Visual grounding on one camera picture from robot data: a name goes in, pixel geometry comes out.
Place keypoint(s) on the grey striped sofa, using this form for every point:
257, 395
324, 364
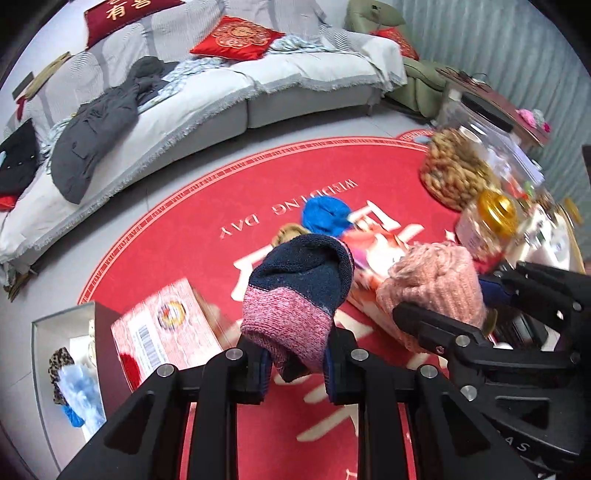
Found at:
194, 106

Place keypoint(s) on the gold lid jar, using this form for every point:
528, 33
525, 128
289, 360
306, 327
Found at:
491, 217

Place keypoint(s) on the black garment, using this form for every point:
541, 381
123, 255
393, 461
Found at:
21, 157

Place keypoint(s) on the green armchair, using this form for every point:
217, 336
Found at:
415, 87

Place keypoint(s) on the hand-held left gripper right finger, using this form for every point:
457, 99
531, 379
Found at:
330, 376

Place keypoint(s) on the grey storage box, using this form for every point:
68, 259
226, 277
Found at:
41, 374

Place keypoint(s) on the beige garment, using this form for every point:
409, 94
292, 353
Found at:
48, 74

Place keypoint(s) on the red garment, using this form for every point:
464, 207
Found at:
8, 203

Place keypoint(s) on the clear jar black lid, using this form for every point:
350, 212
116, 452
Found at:
489, 110

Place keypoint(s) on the peach knitted sock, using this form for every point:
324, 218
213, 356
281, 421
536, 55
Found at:
434, 281

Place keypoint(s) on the striped grey blue cloth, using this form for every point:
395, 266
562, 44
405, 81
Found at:
298, 44

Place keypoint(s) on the leopard print scrunchie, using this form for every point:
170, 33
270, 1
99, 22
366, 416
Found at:
60, 362

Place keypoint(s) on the dark grey jacket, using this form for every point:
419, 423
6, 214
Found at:
97, 134

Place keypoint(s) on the pink flower bunch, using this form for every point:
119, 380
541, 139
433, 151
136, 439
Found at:
533, 119

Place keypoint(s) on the white green tissue pack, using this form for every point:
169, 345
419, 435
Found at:
554, 240

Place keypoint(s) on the grey pleated curtain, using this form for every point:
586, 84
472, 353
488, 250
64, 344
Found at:
508, 46

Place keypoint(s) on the red white patterned cushion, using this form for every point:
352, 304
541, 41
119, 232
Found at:
397, 42

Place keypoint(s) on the wooden side table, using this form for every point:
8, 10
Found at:
526, 110

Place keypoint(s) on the dark red cushion gold characters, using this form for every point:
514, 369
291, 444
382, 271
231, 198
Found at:
129, 18

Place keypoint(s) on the pink and navy sock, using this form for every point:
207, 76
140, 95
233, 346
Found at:
295, 295

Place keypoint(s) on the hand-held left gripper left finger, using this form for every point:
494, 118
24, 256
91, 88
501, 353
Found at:
264, 378

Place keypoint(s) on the light blue fluffy cloth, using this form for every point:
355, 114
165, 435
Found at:
81, 392

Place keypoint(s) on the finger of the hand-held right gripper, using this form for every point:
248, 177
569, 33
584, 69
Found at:
545, 286
438, 327

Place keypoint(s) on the red cushion gold pattern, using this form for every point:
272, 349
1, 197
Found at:
238, 39

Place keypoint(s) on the red round mat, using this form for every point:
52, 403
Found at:
194, 221

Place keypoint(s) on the brown slippers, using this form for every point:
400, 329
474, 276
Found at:
21, 284

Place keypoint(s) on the clear jar of peanuts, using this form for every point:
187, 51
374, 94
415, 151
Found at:
457, 170

